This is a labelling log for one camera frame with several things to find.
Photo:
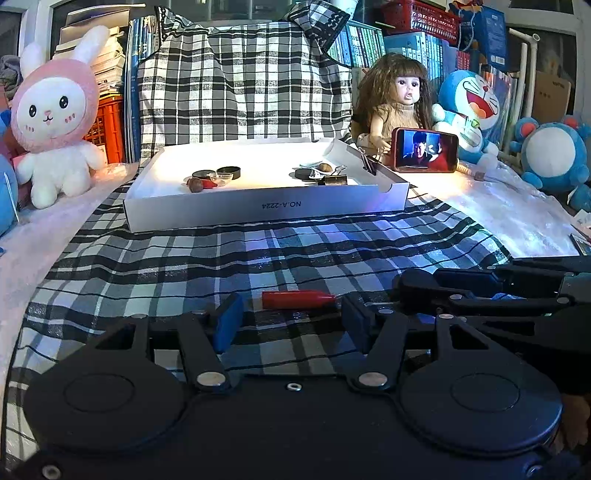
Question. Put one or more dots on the small white blue clip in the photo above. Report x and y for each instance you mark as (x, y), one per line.
(308, 165)

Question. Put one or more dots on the black white plaid cloth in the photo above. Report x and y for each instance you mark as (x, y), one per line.
(277, 258)

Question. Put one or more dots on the blue cardboard box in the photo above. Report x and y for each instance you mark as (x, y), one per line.
(491, 37)

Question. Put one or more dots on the red plastic crate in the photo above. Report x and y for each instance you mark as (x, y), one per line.
(111, 124)

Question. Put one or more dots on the pink white rabbit plush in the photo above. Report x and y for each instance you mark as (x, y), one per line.
(51, 115)

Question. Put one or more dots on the row of blue books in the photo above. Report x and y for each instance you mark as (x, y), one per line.
(415, 50)

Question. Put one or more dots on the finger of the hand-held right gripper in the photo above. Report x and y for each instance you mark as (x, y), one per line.
(461, 284)
(531, 310)

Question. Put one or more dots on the red plastic basket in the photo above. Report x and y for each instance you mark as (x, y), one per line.
(429, 18)

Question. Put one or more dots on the red smartphone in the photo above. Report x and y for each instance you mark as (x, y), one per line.
(425, 150)

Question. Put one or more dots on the clear round plastic dish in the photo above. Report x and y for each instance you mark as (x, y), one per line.
(221, 179)

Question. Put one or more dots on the black round lid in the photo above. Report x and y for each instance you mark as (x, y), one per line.
(202, 174)
(229, 171)

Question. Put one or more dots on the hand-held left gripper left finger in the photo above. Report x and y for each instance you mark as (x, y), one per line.
(228, 321)

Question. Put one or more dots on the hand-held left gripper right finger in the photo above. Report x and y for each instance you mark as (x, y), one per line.
(358, 323)

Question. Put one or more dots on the black disc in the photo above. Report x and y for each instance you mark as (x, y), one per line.
(304, 174)

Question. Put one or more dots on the white plastic pipe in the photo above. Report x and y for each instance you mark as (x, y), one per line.
(531, 78)

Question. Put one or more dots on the upright blue folders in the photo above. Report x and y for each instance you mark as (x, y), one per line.
(134, 92)

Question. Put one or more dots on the round blue mouse plush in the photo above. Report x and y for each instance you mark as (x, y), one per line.
(554, 152)

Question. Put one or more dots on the stack of paper books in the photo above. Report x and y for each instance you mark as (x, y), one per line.
(111, 55)

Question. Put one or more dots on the blue spotted plush toy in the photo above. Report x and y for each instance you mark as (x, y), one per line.
(5, 194)

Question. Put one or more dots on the brown cardboard box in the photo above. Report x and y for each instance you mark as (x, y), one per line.
(551, 97)

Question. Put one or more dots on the white cardboard box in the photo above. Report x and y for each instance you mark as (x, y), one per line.
(277, 205)

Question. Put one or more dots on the brown-haired doll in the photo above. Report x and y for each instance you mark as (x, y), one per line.
(406, 87)

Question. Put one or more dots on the grey cloth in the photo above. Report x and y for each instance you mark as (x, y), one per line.
(9, 74)

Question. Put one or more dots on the blue white cat plush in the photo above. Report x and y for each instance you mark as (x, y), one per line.
(461, 92)

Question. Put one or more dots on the large brown nut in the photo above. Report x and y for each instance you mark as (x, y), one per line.
(194, 184)

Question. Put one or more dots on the black binder clip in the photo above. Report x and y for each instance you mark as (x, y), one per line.
(337, 181)
(369, 161)

